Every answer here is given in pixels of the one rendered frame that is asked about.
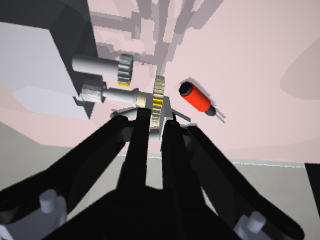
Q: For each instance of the red-handled screwdriver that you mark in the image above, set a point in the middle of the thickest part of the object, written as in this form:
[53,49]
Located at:
[197,99]

